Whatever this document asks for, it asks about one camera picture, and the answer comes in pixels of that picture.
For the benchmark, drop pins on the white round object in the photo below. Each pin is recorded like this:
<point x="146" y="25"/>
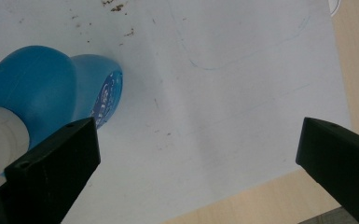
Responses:
<point x="335" y="6"/>

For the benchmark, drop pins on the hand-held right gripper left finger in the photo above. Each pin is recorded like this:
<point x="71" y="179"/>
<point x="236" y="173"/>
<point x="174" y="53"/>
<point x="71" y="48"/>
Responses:
<point x="52" y="165"/>

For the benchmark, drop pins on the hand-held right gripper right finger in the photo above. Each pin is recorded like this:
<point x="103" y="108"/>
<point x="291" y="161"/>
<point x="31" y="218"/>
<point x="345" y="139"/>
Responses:
<point x="338" y="161"/>

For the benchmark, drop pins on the blue plastic bottle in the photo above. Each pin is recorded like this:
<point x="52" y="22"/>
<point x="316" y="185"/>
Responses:
<point x="40" y="90"/>

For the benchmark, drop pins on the white paper sheet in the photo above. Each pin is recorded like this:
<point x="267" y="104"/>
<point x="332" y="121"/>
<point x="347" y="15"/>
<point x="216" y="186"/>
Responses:
<point x="205" y="102"/>

